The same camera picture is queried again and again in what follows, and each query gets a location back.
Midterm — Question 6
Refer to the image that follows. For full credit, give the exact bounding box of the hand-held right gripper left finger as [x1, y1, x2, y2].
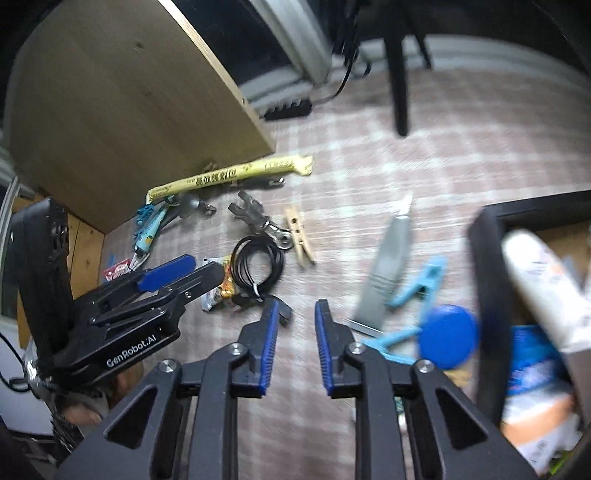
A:
[54, 298, 282, 480]

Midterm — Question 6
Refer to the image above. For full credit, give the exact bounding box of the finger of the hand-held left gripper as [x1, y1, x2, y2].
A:
[92, 262, 225, 334]
[76, 255, 197, 320]

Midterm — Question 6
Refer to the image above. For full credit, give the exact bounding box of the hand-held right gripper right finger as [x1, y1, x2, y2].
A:
[314, 299, 539, 480]

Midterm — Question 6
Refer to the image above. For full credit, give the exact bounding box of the gold foil snack packet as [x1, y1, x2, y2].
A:
[201, 256, 237, 313]

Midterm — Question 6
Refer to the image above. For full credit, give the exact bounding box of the metal spoon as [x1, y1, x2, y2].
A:
[159, 193, 203, 228]

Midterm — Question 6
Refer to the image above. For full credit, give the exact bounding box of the black storage box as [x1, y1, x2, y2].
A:
[466, 189, 591, 480]

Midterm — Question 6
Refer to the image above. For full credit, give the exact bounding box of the person's left hand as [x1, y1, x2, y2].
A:
[62, 364, 140, 429]

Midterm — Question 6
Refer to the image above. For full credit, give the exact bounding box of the light blue tube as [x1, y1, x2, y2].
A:
[133, 207, 168, 260]

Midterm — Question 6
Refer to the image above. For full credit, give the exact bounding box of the red white candy packet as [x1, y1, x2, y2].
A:
[103, 259, 134, 282]

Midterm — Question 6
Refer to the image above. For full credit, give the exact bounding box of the wooden clothespin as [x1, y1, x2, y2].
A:
[283, 207, 317, 269]

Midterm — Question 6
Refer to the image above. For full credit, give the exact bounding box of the long yellow packet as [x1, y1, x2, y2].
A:
[147, 155, 314, 205]

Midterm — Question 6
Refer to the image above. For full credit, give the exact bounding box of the light blue clothespin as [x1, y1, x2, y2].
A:
[385, 257, 449, 309]

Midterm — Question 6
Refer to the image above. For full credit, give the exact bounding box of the blue round lid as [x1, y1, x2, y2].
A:
[419, 304, 479, 371]

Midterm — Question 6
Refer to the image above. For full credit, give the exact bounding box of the pink plaid table cloth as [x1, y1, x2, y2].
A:
[99, 69, 591, 480]

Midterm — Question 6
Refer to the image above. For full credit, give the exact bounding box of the light wooden board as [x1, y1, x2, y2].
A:
[9, 0, 276, 234]

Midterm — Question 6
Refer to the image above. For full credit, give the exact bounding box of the black power strip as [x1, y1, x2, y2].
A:
[264, 99, 314, 121]

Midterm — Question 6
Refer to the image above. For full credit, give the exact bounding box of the blue white packet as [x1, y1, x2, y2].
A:
[507, 325, 574, 398]

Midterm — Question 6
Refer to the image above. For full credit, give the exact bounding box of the white bottle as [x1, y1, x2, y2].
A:
[502, 230, 591, 352]

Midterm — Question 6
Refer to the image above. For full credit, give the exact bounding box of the orange white packet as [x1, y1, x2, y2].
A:
[500, 382, 583, 464]

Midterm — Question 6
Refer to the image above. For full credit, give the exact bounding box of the black chair leg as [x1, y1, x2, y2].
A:
[384, 28, 413, 138]

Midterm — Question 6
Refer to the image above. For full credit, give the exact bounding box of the coiled black cable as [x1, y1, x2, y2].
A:
[230, 236, 286, 302]

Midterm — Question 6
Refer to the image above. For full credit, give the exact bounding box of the black metal keychain clip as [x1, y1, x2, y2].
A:
[228, 191, 293, 251]

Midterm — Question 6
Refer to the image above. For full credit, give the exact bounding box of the metal wrist bracelet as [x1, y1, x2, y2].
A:
[22, 353, 63, 404]

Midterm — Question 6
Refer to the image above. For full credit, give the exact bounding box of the black power cable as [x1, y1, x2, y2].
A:
[314, 41, 363, 103]

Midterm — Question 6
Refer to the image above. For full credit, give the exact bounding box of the grey metal frame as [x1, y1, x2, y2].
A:
[249, 0, 334, 80]

